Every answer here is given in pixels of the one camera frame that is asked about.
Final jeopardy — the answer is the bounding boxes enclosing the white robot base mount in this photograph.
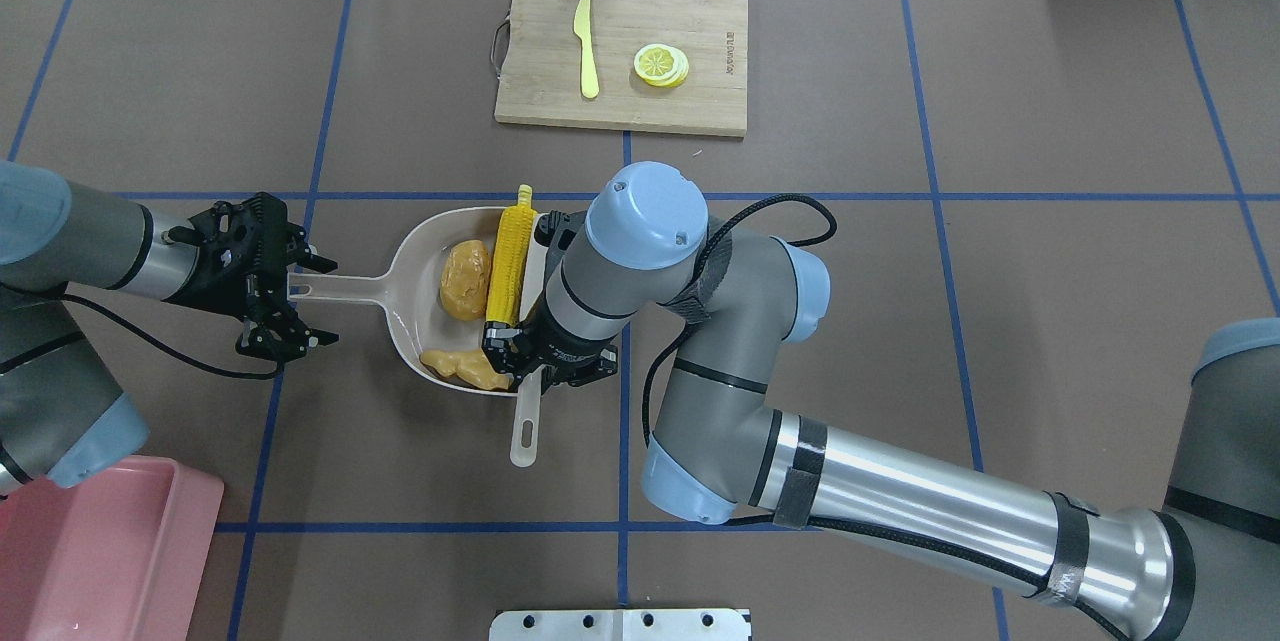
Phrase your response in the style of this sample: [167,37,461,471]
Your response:
[488,608,754,640]

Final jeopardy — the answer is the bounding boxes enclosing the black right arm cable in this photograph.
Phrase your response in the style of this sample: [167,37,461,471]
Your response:
[640,193,838,441]

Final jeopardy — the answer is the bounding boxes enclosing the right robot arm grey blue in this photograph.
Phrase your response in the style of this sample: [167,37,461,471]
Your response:
[509,162,1277,640]

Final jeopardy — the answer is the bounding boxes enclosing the wooden cutting board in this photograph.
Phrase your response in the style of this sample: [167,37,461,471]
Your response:
[495,0,749,138]

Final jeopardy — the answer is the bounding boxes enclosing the yellow plastic toy knife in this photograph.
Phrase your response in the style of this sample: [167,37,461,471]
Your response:
[572,0,600,100]

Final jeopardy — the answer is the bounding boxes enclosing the brown toy potato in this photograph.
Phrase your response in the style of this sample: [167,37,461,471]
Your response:
[439,239,492,321]

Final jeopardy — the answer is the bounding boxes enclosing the beige hand brush black bristles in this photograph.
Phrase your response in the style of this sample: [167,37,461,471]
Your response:
[509,212,552,468]

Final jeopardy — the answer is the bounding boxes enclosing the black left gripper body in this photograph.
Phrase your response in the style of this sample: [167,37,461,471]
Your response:
[165,193,311,317]

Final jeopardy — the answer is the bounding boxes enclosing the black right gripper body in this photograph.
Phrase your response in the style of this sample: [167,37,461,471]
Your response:
[483,316,620,390]

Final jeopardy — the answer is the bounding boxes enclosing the yellow toy corn cob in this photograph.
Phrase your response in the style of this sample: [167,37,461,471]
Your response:
[486,184,538,328]

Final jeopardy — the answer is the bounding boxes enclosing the yellow toy ginger root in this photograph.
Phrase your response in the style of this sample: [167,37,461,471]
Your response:
[419,349,512,392]

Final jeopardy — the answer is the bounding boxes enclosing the beige plastic dustpan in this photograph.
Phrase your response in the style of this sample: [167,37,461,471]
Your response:
[288,207,527,399]

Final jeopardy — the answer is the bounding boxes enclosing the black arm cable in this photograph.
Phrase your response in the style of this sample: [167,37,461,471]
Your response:
[640,193,838,441]
[0,281,285,383]

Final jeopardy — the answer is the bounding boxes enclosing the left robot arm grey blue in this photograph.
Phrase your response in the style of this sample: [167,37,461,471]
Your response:
[1,162,337,495]

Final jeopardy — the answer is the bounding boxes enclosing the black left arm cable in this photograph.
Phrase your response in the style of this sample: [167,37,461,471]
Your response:
[0,281,285,383]

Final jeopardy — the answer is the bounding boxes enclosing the yellow toy lemon slices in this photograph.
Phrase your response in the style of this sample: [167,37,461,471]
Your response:
[632,44,690,88]

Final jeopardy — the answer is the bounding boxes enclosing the pink plastic bin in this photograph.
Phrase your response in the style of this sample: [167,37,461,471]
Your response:
[1,457,224,640]

